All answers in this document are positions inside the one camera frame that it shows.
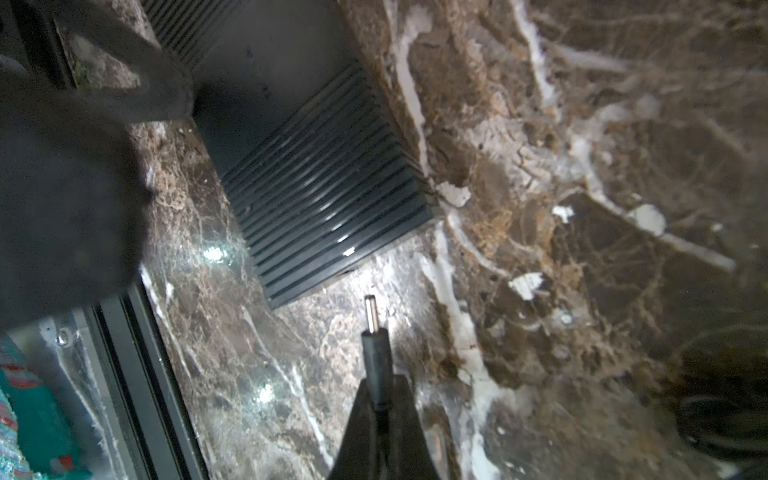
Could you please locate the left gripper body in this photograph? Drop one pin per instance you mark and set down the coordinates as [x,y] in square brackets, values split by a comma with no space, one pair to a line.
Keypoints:
[73,201]

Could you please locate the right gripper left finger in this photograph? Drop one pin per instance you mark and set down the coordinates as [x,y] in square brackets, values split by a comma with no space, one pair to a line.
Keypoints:
[358,456]

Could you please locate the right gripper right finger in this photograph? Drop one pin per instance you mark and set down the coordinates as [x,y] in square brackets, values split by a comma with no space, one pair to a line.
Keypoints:
[404,453]

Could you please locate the black power adapter with cable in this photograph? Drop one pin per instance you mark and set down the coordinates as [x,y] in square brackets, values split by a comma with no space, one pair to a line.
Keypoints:
[377,357]

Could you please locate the black network switch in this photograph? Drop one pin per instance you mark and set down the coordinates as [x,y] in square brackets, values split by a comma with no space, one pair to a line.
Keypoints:
[316,172]

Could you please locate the teal patterned item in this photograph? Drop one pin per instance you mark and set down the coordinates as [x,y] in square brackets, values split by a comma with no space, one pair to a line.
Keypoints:
[36,438]

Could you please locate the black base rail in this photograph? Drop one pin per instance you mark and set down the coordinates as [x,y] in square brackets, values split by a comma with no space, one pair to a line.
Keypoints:
[151,427]

